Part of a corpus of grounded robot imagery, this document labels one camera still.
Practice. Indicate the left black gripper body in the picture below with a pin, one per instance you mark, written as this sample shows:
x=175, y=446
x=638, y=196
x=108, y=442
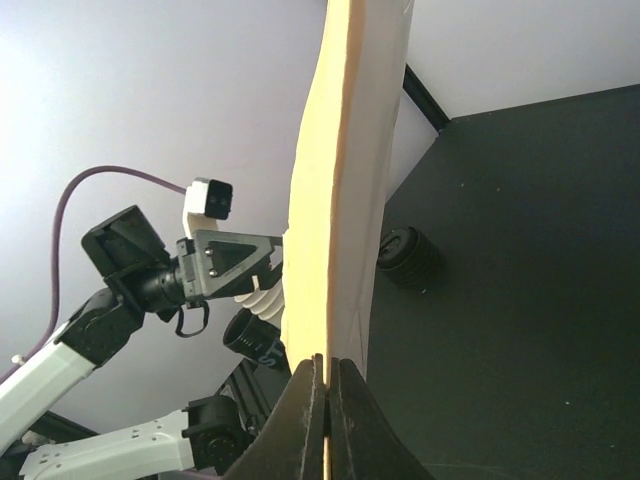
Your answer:
x=217, y=264

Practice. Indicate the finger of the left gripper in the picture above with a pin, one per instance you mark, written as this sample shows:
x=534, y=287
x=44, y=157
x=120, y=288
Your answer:
x=265, y=276

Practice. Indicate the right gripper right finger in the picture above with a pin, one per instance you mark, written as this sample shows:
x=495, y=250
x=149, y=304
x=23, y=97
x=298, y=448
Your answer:
x=362, y=444

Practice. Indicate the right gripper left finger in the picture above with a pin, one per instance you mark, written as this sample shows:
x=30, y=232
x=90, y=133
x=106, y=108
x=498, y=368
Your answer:
x=291, y=446

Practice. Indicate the orange paper bag white handles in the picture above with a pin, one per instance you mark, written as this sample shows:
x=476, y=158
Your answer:
x=339, y=181

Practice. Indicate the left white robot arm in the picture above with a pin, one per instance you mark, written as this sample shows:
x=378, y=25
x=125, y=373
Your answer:
x=142, y=278

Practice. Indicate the black cup near left arm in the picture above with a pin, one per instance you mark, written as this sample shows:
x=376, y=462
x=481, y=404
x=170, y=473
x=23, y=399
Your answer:
x=257, y=340

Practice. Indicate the near white paper cup stack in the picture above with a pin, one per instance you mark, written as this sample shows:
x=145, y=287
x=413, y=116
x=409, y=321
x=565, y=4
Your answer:
x=267, y=305

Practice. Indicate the left black lid stack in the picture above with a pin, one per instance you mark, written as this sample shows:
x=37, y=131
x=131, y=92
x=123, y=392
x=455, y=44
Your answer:
x=407, y=258

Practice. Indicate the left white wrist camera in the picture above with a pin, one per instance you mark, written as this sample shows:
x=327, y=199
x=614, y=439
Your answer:
x=206, y=202

